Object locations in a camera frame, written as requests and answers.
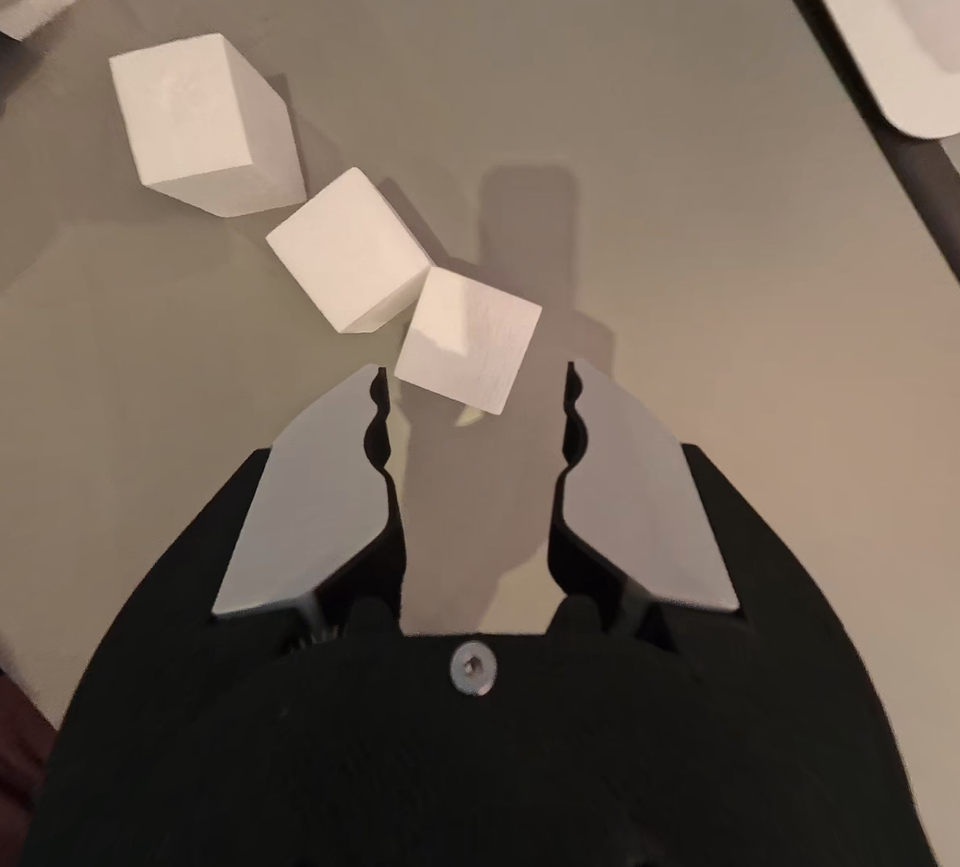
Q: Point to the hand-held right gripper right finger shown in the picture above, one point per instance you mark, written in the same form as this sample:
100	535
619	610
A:
645	507

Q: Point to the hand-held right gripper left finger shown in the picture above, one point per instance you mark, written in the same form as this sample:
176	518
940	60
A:
307	514

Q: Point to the person in maroon shirt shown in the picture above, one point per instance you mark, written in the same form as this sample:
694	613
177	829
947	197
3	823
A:
22	769

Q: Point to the wooden board document stand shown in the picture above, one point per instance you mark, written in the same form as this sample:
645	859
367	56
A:
885	19

